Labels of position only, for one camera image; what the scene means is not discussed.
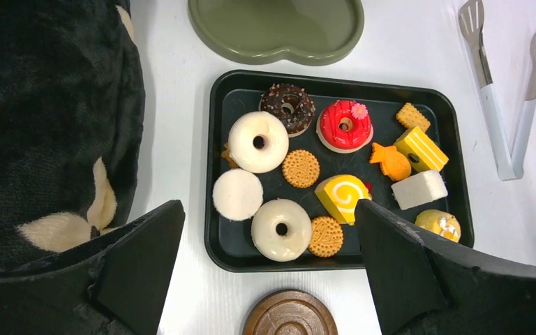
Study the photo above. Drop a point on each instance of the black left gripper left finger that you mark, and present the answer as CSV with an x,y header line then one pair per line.
x,y
133,284

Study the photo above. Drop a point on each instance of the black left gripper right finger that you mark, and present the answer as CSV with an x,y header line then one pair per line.
x,y
402,280

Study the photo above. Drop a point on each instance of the white cake block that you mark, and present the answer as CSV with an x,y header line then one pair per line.
x,y
421,188

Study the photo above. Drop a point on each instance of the orange fish-shaped pastry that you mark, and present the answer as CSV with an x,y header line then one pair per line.
x,y
393,163

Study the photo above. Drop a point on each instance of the yellow layered cake slice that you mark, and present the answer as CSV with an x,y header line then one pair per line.
x,y
422,152

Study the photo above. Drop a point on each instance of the steel tongs white handle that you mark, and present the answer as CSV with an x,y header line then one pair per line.
x,y
509,159

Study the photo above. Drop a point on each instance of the white glazed donut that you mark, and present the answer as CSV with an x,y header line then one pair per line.
x,y
258,142
281,230

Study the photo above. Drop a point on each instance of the yellow cream cupcake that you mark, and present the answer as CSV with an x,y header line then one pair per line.
x,y
441,223

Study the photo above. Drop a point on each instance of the round tan biscuit lower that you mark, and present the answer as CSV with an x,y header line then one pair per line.
x,y
327,237

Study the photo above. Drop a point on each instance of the round tan biscuit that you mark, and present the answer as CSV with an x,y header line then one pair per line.
x,y
327,237
300,168

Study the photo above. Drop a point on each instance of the brown wooden coaster left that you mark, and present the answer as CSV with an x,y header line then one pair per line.
x,y
290,312

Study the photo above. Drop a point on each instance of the yellow swirl roll cake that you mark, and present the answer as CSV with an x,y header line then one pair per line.
x,y
339,196

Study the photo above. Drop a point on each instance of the white round cake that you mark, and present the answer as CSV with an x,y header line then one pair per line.
x,y
237,194

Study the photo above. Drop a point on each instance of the small star cookie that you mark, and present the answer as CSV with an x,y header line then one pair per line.
x,y
226,155

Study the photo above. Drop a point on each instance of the round tan biscuit upper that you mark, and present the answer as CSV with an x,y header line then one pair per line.
x,y
300,168

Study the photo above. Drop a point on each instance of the rectangular tan cracker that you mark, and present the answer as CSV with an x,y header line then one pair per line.
x,y
409,117

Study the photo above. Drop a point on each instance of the red glazed donut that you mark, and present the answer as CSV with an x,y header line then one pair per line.
x,y
345,126

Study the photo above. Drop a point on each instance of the black rectangular tray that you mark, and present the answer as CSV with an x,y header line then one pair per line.
x,y
236,92

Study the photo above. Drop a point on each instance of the black floral plush blanket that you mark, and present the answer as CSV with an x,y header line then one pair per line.
x,y
71,123

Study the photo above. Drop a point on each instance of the chocolate sprinkle donut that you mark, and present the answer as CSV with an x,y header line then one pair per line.
x,y
291,105

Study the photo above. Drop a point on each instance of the green three-tier serving stand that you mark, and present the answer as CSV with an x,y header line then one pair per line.
x,y
310,33

